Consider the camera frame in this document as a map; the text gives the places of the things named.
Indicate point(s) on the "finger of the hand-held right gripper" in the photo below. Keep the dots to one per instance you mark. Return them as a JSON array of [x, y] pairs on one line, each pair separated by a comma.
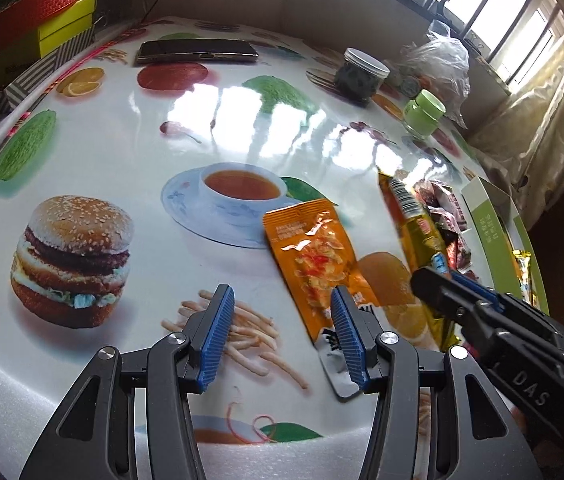
[[436, 292], [476, 290]]

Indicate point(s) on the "orange snack packet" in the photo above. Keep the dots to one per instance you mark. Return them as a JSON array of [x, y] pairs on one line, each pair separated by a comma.
[[312, 240]]

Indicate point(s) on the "white foam sheet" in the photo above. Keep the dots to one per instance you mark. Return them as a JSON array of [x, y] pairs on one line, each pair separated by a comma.
[[7, 390]]

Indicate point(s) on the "dark smartphone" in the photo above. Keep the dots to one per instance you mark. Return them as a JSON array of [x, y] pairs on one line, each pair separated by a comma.
[[197, 50]]

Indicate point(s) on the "cream patterned curtain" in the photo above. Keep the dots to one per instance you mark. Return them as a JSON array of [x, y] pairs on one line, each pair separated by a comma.
[[536, 125]]

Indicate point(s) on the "yellow snack packet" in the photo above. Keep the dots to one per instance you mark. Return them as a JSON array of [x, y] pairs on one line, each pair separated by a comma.
[[414, 225]]

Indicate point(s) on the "green cardboard box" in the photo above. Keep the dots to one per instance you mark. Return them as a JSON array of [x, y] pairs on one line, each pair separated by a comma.
[[491, 230]]

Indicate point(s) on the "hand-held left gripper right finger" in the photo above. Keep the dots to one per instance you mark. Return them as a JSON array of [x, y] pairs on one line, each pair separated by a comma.
[[349, 340]]

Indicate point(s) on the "yellow-green box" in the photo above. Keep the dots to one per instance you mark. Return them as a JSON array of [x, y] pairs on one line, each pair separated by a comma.
[[62, 30]]

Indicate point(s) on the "gold striped snack bar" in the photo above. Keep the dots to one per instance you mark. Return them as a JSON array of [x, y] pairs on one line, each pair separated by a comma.
[[525, 275]]

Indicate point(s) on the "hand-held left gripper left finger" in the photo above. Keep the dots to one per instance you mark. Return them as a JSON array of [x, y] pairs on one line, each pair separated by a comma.
[[217, 330]]

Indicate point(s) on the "green glass jar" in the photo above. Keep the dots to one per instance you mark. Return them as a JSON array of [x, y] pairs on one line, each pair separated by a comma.
[[424, 112]]

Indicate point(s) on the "clear plastic bag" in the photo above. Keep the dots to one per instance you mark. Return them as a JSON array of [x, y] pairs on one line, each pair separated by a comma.
[[436, 60]]

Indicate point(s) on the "dark jar with white lid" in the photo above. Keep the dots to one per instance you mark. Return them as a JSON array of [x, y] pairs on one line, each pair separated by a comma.
[[361, 75]]

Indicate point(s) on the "pile of red candy packets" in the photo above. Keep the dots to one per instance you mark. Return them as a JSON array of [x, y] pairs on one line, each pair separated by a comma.
[[444, 205]]

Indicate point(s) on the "printed plastic tablecloth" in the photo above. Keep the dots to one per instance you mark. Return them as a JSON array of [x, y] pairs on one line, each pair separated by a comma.
[[137, 135]]

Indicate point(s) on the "black and white striped box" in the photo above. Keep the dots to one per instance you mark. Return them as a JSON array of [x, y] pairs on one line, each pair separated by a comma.
[[47, 67]]

